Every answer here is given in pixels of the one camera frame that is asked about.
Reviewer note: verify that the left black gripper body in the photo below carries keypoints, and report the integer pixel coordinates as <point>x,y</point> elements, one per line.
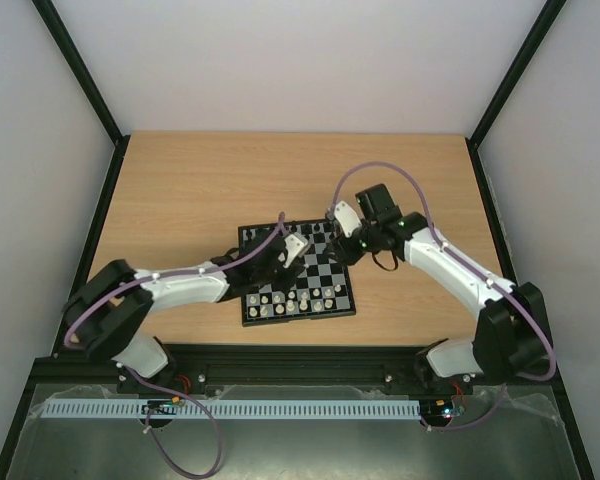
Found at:
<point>263,277</point>

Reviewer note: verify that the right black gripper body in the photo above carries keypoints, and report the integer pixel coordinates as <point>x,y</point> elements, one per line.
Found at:
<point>344,248</point>

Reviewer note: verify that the black magnetic chess board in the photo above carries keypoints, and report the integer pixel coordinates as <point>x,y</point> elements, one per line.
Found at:
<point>320,276</point>

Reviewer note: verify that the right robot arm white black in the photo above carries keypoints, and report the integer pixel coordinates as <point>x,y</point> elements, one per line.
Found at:
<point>511,337</point>

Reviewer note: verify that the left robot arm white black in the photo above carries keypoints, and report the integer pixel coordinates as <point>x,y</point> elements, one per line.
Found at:
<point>104,317</point>

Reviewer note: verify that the white king chess piece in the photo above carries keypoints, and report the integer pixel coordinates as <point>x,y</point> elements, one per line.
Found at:
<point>303,303</point>

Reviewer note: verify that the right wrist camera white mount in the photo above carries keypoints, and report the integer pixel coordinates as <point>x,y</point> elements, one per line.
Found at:
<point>345,217</point>

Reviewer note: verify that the black aluminium frame rail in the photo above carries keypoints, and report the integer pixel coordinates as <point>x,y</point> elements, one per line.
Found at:
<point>388,369</point>

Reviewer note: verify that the left frame post black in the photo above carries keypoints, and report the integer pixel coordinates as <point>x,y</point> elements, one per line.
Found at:
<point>56,27</point>

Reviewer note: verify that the frame post black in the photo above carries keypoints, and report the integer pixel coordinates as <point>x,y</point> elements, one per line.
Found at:
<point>536,35</point>
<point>56,27</point>

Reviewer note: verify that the light blue slotted cable duct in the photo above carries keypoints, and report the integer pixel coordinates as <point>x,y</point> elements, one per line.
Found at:
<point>233,409</point>

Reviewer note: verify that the right frame post black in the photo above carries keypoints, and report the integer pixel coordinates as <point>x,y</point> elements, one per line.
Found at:
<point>536,35</point>

